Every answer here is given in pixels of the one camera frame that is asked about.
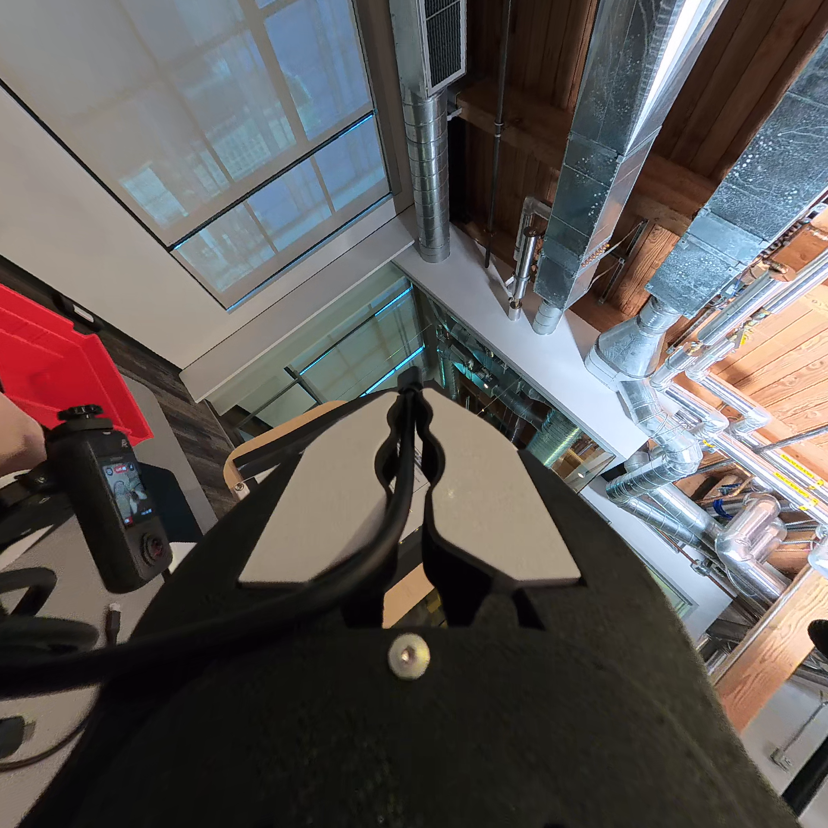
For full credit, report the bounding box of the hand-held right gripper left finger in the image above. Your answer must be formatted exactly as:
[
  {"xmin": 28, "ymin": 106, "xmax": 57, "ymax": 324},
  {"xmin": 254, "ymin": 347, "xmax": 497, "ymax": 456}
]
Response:
[{"xmin": 238, "ymin": 390, "xmax": 418, "ymax": 591}]

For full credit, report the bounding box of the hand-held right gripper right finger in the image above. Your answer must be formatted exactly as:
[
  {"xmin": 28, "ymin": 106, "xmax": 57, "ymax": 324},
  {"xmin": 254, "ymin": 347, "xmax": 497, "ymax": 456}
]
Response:
[{"xmin": 414, "ymin": 388, "xmax": 583, "ymax": 591}]

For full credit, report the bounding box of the black usb-c cable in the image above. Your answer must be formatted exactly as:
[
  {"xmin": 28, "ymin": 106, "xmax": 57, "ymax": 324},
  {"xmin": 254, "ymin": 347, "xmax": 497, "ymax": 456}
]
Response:
[{"xmin": 0, "ymin": 367, "xmax": 426, "ymax": 698}]

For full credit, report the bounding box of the person's left hand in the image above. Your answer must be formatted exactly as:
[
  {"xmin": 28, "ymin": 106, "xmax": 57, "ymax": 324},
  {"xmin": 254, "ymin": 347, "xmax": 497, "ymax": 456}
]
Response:
[{"xmin": 0, "ymin": 391, "xmax": 48, "ymax": 477}]

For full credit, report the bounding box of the red plastic bin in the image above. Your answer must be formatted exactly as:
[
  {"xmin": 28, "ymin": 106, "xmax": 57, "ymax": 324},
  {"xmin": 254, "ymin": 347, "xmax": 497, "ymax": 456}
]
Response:
[{"xmin": 0, "ymin": 285, "xmax": 155, "ymax": 449}]

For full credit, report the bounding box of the glass partition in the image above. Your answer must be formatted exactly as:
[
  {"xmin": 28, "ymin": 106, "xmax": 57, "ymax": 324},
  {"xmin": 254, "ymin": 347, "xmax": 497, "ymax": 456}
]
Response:
[{"xmin": 212, "ymin": 264, "xmax": 429, "ymax": 418}]

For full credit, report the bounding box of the cluster of silver insulated pipes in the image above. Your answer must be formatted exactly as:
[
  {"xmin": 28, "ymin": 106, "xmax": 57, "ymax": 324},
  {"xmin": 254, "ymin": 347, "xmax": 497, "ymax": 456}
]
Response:
[{"xmin": 605, "ymin": 259, "xmax": 828, "ymax": 609}]

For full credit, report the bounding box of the shiny chrome pipe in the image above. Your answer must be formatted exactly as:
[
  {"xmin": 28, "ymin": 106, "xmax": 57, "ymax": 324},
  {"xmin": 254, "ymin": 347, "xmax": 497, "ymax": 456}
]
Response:
[{"xmin": 506, "ymin": 197, "xmax": 552, "ymax": 322}]

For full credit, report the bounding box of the thin black ceiling pipe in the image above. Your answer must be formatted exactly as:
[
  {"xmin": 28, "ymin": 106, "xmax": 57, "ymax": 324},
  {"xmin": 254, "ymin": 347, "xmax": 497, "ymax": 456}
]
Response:
[{"xmin": 484, "ymin": 0, "xmax": 513, "ymax": 270}]

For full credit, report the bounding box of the large window with shade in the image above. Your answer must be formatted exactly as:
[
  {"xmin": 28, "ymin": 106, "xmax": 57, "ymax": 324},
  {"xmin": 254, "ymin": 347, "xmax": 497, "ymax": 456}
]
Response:
[{"xmin": 0, "ymin": 0, "xmax": 397, "ymax": 313}]

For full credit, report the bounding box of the metal vent grille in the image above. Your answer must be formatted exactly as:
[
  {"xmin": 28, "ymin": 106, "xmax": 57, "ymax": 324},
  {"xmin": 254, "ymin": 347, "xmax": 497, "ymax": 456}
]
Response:
[{"xmin": 419, "ymin": 0, "xmax": 468, "ymax": 94}]

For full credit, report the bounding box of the round spiral metal duct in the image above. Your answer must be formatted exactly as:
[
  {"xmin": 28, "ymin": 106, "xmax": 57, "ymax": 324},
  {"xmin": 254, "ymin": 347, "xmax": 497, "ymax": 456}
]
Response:
[{"xmin": 400, "ymin": 84, "xmax": 452, "ymax": 263}]

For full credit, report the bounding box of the narrow rectangular metal duct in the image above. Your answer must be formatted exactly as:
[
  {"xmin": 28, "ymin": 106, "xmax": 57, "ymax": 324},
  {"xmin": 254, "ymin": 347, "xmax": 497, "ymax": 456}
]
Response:
[{"xmin": 532, "ymin": 0, "xmax": 735, "ymax": 336}]

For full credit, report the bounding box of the wide rectangular metal duct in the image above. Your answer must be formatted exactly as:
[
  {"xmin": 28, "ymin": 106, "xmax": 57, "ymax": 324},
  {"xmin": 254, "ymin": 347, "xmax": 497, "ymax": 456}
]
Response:
[{"xmin": 585, "ymin": 39, "xmax": 828, "ymax": 383}]

